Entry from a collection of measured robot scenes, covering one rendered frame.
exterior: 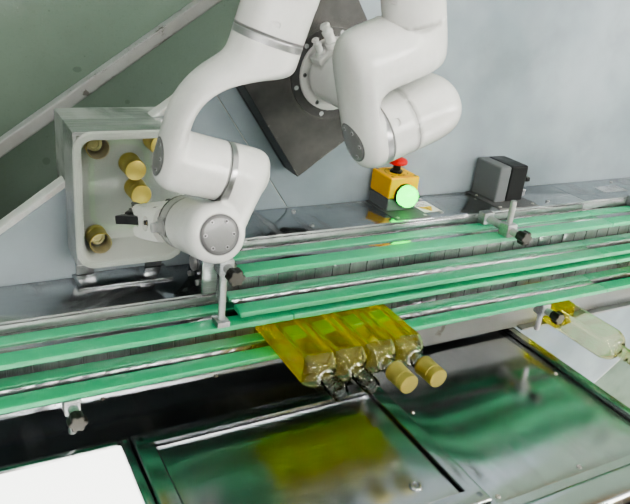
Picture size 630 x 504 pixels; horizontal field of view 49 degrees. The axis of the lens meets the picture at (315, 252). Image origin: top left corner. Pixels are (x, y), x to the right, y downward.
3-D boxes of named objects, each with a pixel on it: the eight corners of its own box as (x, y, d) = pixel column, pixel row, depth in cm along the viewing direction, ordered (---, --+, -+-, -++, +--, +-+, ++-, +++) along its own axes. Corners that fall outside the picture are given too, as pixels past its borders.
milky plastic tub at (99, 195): (67, 249, 118) (77, 271, 111) (61, 118, 109) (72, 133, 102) (167, 239, 126) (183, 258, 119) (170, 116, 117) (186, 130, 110)
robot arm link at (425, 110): (412, 109, 113) (475, 137, 101) (343, 139, 110) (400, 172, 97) (403, 52, 108) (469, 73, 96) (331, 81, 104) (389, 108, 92)
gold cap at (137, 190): (123, 177, 115) (130, 186, 112) (144, 175, 117) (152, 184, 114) (124, 197, 117) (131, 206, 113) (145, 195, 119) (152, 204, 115)
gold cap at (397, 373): (383, 381, 114) (398, 396, 111) (386, 363, 113) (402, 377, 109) (401, 377, 116) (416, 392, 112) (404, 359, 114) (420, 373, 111)
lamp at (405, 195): (392, 205, 138) (401, 211, 136) (395, 184, 137) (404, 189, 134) (410, 203, 141) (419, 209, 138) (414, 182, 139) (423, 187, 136)
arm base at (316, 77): (279, 45, 115) (324, 64, 103) (340, 6, 117) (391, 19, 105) (315, 122, 124) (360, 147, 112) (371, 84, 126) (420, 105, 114)
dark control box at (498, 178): (469, 190, 157) (494, 203, 150) (475, 156, 154) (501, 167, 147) (496, 187, 161) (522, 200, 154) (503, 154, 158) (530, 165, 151)
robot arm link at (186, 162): (288, 37, 85) (234, 192, 92) (189, 2, 79) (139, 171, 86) (315, 52, 79) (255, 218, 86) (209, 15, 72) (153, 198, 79)
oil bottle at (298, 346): (254, 330, 127) (308, 395, 111) (256, 302, 125) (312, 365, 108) (282, 325, 130) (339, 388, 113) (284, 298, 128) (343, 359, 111)
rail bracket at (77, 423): (50, 406, 114) (65, 458, 104) (48, 371, 111) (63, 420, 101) (75, 401, 116) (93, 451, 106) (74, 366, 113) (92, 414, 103)
